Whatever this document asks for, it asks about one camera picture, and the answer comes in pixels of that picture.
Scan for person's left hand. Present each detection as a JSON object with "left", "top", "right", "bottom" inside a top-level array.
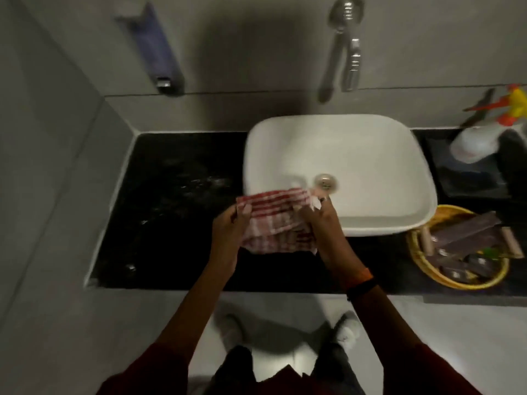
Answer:
[{"left": 210, "top": 200, "right": 253, "bottom": 271}]

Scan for person's right hand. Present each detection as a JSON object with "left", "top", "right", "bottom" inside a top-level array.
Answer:
[{"left": 291, "top": 196, "right": 365, "bottom": 277}]

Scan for red white checked cloth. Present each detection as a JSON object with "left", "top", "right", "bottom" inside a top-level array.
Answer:
[{"left": 236, "top": 187, "right": 323, "bottom": 255}]

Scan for person's left forearm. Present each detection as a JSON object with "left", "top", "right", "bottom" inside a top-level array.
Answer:
[{"left": 99, "top": 259, "right": 239, "bottom": 395}]

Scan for person's right forearm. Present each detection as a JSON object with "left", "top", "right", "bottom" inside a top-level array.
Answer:
[{"left": 329, "top": 265, "right": 482, "bottom": 395}]

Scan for metal sink drain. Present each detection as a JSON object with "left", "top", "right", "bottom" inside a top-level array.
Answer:
[{"left": 315, "top": 173, "right": 338, "bottom": 193}]

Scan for white ceramic wash basin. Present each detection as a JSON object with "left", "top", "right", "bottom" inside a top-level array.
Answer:
[{"left": 243, "top": 114, "right": 438, "bottom": 237}]

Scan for orange black wristband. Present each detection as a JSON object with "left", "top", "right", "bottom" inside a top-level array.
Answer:
[{"left": 345, "top": 267, "right": 379, "bottom": 301}]

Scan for beige tube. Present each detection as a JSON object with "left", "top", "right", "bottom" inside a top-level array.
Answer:
[
  {"left": 420, "top": 226, "right": 435, "bottom": 256},
  {"left": 500, "top": 227, "right": 525, "bottom": 259}
]

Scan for person's left shoe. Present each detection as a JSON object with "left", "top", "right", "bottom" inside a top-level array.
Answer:
[{"left": 214, "top": 313, "right": 248, "bottom": 352}]

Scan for person's shoe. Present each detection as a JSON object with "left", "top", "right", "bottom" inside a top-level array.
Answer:
[
  {"left": 329, "top": 312, "right": 361, "bottom": 353},
  {"left": 214, "top": 313, "right": 248, "bottom": 352}
]

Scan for person's right shoe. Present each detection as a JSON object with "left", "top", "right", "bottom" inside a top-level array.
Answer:
[{"left": 329, "top": 312, "right": 361, "bottom": 353}]

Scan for brown sachet packet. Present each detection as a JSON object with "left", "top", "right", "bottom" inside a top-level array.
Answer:
[{"left": 430, "top": 211, "right": 503, "bottom": 256}]

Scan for yellow wicker basket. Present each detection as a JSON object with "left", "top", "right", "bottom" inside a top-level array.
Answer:
[{"left": 406, "top": 205, "right": 511, "bottom": 291}]

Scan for dark tray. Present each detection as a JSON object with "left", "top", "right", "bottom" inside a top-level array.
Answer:
[{"left": 424, "top": 129, "right": 527, "bottom": 200}]

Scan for person's dark trousers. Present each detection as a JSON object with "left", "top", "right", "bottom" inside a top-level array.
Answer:
[{"left": 206, "top": 343, "right": 367, "bottom": 395}]

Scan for white spray bottle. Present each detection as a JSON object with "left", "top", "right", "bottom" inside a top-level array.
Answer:
[{"left": 450, "top": 84, "right": 527, "bottom": 163}]

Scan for chrome wall faucet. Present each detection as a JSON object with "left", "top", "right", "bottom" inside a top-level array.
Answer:
[{"left": 327, "top": 0, "right": 366, "bottom": 93}]

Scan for blue wall soap dispenser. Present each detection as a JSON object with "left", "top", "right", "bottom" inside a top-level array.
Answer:
[{"left": 115, "top": 2, "right": 185, "bottom": 95}]

